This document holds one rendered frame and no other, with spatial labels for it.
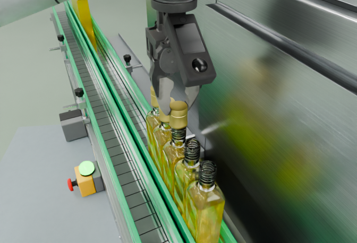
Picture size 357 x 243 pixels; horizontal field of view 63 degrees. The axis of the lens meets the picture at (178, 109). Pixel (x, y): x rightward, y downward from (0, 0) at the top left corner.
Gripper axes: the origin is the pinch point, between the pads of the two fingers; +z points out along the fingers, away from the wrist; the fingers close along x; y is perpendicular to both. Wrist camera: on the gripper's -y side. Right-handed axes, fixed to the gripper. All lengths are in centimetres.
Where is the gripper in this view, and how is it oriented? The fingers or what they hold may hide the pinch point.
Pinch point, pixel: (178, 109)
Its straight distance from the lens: 54.5
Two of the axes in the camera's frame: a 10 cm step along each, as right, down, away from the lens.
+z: 0.0, 7.9, 6.1
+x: -9.3, 2.2, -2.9
